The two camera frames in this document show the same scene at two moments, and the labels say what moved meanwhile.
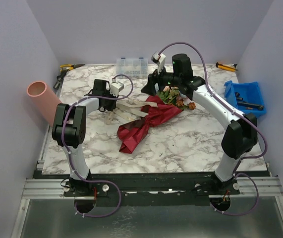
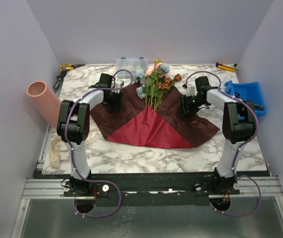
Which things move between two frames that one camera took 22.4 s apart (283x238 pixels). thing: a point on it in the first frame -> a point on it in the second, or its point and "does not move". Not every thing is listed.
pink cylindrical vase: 44,100 does not move
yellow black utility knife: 225,67 does not move
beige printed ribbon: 135,108 -> 56,145
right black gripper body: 153,82 -> 187,107
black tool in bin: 241,102 does not move
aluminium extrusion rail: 250,187 does not move
